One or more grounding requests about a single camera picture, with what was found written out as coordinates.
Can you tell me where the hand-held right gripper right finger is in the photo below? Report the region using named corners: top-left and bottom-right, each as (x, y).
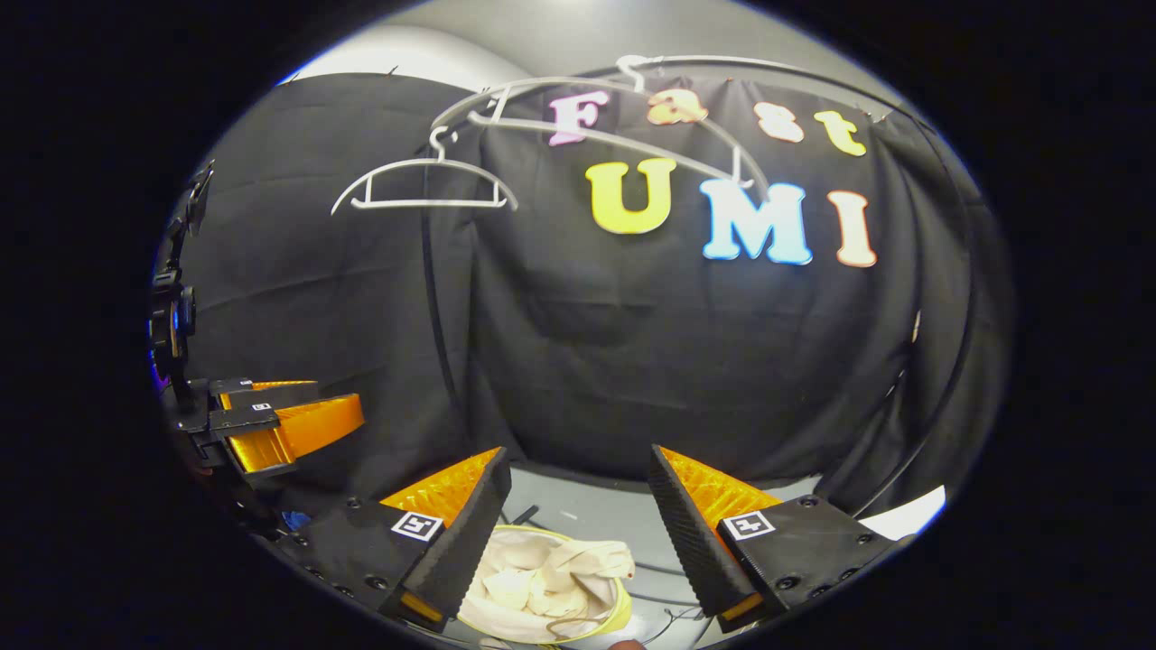
top-left (646, 442), bottom-right (909, 635)

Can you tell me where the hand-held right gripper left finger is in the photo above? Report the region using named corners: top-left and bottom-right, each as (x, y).
top-left (275, 445), bottom-right (513, 633)

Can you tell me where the cream collared shirt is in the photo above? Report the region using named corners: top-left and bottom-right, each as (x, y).
top-left (465, 531), bottom-right (636, 642)

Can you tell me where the yellow laundry hamper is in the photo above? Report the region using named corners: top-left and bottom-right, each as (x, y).
top-left (454, 524), bottom-right (635, 647)

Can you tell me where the white plastic clothes hanger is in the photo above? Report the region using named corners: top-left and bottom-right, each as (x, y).
top-left (432, 54), bottom-right (773, 207)
top-left (330, 126), bottom-right (520, 218)

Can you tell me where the black clothes rack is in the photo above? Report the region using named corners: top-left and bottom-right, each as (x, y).
top-left (420, 54), bottom-right (985, 523)

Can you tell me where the black backdrop cloth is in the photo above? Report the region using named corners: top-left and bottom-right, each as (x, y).
top-left (172, 72), bottom-right (1012, 520)

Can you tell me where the black floor cable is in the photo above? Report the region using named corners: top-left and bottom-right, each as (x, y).
top-left (629, 560), bottom-right (714, 644)

